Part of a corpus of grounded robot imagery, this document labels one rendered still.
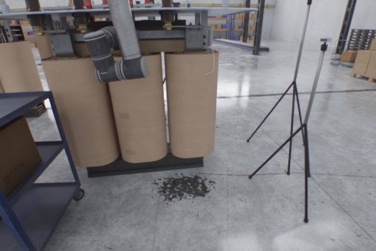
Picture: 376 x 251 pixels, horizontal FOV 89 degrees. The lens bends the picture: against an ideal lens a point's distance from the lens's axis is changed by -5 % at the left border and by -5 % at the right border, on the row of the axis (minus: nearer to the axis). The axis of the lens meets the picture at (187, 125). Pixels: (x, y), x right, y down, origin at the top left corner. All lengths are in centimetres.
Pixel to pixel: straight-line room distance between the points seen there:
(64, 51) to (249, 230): 174
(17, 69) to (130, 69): 278
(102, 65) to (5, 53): 267
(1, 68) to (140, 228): 302
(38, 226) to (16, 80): 253
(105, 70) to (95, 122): 60
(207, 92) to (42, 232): 145
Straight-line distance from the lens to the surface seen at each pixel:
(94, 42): 115
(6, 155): 135
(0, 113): 140
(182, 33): 157
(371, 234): 195
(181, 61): 150
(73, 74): 160
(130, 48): 111
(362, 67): 716
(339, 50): 1416
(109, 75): 119
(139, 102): 156
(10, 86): 383
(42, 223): 171
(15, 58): 376
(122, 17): 111
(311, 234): 172
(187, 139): 171
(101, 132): 173
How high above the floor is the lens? 125
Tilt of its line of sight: 26 degrees down
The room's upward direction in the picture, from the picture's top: 1 degrees counter-clockwise
